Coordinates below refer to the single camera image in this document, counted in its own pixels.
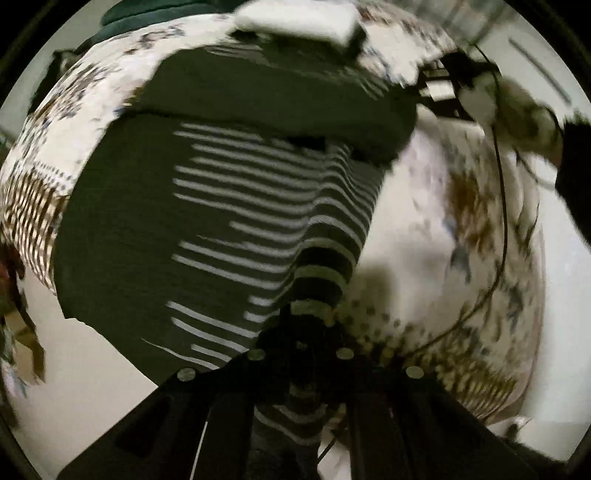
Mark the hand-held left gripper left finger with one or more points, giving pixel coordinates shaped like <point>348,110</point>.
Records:
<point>231,392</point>

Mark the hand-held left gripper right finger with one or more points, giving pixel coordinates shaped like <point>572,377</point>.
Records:
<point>392,415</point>

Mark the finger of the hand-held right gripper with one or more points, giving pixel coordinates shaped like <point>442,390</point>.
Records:
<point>436,87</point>

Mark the dark green striped sweater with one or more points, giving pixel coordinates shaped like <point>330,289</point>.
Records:
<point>152,221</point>

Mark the person's right hand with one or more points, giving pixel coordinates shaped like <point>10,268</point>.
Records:
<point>526,115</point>

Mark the white bed headboard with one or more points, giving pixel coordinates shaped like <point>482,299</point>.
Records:
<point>554,92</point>

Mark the floral bed sheet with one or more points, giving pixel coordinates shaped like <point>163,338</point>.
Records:
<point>415,230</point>

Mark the white folded cloth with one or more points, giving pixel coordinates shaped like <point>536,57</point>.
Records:
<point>295,21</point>

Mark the clutter beside bed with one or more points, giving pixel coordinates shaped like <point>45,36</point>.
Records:
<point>18,314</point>

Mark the dark green quilt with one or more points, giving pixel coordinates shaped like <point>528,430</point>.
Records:
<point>152,11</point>

